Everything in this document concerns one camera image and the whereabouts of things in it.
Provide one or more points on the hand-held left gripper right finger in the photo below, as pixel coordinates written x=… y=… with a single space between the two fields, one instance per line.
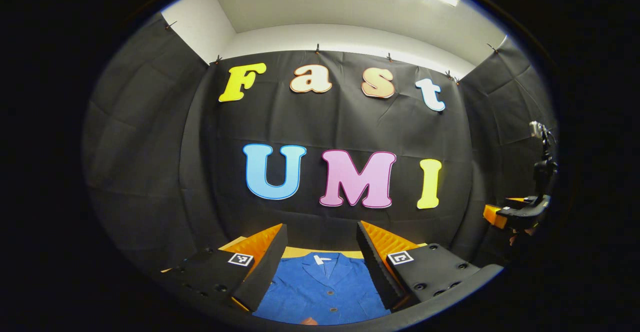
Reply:
x=372 y=259

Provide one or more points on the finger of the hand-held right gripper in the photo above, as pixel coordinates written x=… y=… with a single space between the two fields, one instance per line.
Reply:
x=494 y=216
x=515 y=201

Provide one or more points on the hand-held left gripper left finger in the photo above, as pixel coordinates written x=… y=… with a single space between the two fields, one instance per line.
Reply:
x=266 y=267

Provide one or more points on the row of small cloth clips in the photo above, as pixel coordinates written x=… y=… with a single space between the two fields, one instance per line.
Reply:
x=317 y=49

